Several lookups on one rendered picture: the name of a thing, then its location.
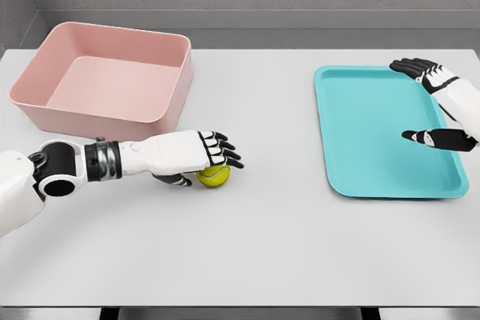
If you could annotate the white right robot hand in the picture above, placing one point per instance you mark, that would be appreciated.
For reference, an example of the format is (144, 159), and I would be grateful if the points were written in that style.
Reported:
(455, 100)

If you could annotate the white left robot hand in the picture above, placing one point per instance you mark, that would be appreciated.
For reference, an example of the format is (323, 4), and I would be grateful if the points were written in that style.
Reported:
(180, 149)

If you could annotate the yellow-green tennis ball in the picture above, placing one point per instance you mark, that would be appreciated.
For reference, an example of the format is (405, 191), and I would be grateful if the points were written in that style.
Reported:
(213, 176)

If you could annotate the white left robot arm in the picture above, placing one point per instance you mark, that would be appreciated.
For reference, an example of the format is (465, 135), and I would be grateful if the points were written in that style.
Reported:
(56, 170)

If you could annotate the blue rectangular tray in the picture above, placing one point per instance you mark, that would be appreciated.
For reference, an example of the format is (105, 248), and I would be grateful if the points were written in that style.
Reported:
(375, 129)

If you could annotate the pink rectangular basket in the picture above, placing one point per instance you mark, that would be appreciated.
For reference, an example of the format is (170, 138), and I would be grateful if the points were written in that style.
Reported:
(101, 80)

